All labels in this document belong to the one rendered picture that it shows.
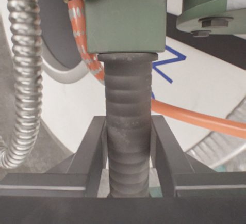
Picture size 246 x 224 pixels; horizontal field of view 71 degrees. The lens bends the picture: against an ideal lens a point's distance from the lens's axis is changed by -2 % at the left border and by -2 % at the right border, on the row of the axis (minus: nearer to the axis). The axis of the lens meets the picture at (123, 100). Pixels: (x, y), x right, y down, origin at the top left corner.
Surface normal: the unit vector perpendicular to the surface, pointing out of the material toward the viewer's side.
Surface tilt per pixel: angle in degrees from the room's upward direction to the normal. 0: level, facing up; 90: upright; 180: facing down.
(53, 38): 10
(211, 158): 90
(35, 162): 0
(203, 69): 90
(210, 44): 90
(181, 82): 90
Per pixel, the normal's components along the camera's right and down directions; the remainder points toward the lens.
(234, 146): -0.71, 0.33
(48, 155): 0.62, -0.24
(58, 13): 0.69, 0.03
